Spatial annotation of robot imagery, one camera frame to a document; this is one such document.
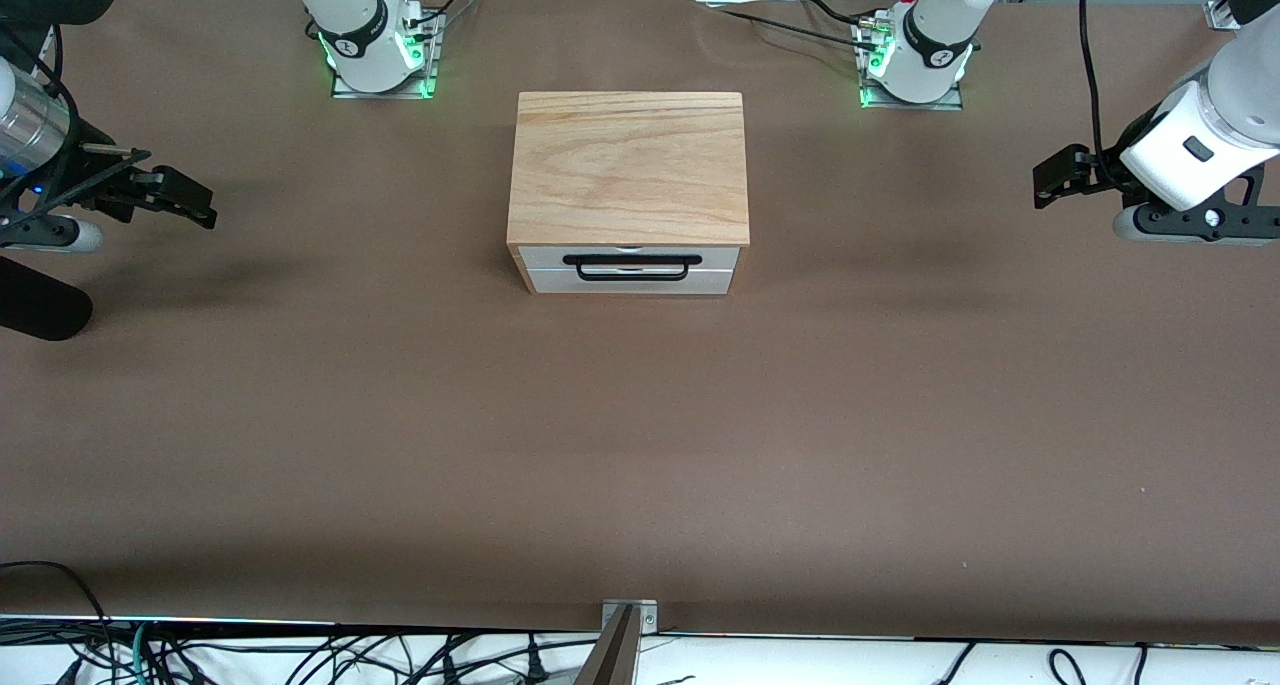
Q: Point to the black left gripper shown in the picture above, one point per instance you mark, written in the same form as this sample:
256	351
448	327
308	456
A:
1098	172

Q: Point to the white drawer front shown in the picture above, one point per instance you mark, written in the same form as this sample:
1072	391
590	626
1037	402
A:
630	286

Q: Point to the wooden drawer cabinet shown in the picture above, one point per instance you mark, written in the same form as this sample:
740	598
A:
628	165

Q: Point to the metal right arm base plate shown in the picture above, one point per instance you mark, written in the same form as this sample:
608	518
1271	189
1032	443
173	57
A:
432	65

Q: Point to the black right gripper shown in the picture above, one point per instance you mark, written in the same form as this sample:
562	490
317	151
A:
88	177

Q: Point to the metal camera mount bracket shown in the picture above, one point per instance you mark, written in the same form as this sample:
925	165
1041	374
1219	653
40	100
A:
625	635

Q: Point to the aluminium frame profile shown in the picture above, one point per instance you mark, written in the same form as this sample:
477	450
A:
1220	13

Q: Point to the black foam cylinder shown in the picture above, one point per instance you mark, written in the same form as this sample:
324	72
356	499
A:
40	310

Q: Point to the brown paper table cover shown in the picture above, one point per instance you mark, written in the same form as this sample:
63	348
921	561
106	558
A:
640	465

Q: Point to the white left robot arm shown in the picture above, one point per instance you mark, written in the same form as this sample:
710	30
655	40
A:
935	35

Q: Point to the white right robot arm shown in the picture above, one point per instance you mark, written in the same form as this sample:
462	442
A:
360	25

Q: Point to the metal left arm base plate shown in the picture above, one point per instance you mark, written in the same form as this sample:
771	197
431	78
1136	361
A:
950	102

